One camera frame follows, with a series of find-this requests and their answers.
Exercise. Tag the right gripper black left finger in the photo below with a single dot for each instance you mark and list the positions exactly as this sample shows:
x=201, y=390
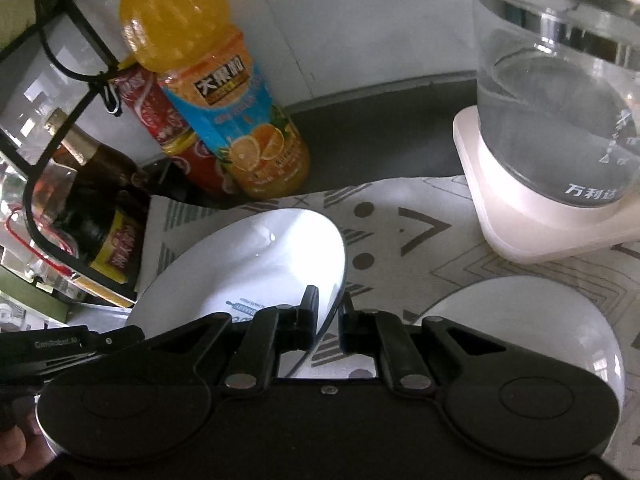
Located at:
x=272, y=332

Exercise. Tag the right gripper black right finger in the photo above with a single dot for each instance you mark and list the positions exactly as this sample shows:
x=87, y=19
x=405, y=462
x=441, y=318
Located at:
x=381, y=336

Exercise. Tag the white plate blue script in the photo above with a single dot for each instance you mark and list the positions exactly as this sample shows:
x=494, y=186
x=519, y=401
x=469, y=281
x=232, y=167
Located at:
x=265, y=260

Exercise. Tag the white bakery plate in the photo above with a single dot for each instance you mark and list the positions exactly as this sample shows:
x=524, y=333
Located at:
x=543, y=316

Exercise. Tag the person's left hand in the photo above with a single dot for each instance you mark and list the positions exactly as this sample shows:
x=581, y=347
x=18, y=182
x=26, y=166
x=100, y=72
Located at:
x=24, y=448

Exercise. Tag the patterned fringed table cloth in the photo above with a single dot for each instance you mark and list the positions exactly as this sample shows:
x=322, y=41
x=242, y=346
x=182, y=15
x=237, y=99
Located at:
x=410, y=243

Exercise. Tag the dark soy sauce bottle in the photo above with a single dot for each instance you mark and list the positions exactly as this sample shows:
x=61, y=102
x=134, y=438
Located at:
x=93, y=197

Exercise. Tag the beige kettle base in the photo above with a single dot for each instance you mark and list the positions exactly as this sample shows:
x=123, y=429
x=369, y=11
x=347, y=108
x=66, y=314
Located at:
x=525, y=227

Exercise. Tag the red drink cans stack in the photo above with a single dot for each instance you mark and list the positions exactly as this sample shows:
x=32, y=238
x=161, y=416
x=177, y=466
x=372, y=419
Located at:
x=139, y=90

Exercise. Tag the black metal shelf rack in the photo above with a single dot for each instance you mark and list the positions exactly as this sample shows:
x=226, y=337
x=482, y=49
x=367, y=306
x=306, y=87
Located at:
x=49, y=123

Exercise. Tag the orange juice bottle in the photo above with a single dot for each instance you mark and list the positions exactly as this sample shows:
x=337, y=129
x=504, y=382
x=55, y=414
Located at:
x=205, y=69

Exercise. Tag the glass electric kettle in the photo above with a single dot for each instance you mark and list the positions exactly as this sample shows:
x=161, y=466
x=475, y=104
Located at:
x=558, y=95

